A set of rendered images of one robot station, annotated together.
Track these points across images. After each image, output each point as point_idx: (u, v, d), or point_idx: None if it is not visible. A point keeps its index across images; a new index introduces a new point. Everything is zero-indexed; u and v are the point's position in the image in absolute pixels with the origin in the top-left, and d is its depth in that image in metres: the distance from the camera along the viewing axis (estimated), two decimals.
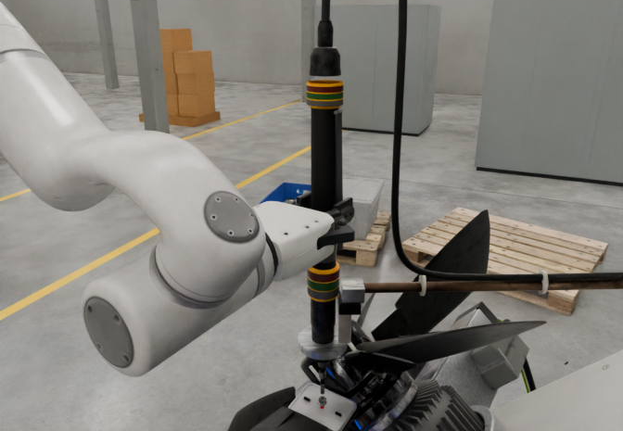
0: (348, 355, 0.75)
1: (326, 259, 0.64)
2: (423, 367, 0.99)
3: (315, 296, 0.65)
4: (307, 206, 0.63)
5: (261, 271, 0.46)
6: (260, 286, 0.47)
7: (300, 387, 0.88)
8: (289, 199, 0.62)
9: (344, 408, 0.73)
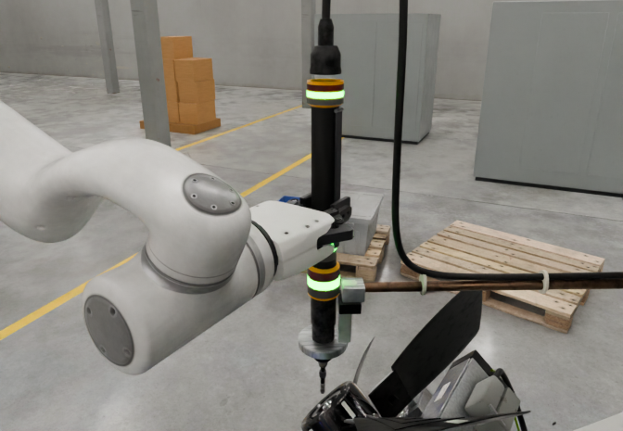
0: (346, 422, 0.79)
1: (326, 258, 0.64)
2: None
3: (315, 295, 0.65)
4: (310, 206, 0.63)
5: (261, 270, 0.46)
6: (260, 285, 0.47)
7: None
8: (293, 199, 0.62)
9: None
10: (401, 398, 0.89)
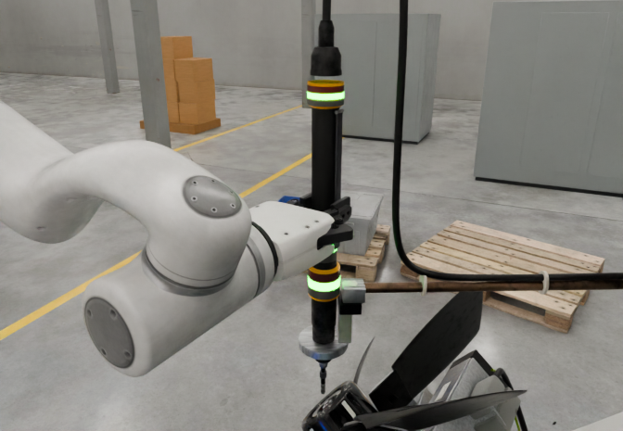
0: None
1: (327, 259, 0.64)
2: None
3: (315, 296, 0.65)
4: (310, 206, 0.63)
5: (261, 271, 0.46)
6: (260, 286, 0.47)
7: None
8: (292, 199, 0.62)
9: None
10: None
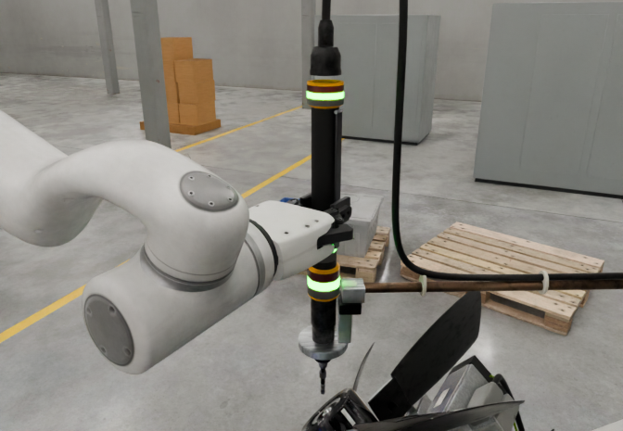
0: None
1: (326, 259, 0.64)
2: None
3: (315, 296, 0.65)
4: (310, 206, 0.63)
5: (261, 270, 0.46)
6: (260, 285, 0.47)
7: None
8: (293, 199, 0.62)
9: None
10: None
